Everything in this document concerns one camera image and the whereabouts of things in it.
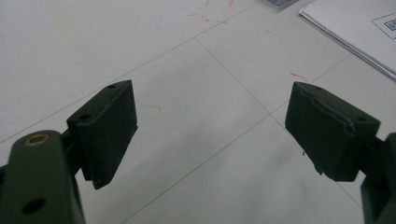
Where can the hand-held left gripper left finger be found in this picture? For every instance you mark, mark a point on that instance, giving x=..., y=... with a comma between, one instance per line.
x=106, y=130

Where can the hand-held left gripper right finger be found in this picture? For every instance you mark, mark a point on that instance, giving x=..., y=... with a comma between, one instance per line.
x=327, y=130

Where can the white paper sheet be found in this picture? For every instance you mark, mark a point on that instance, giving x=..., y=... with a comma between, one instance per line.
x=351, y=28

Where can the clear box with blue base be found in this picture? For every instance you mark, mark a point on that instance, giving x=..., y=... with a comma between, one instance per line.
x=281, y=2

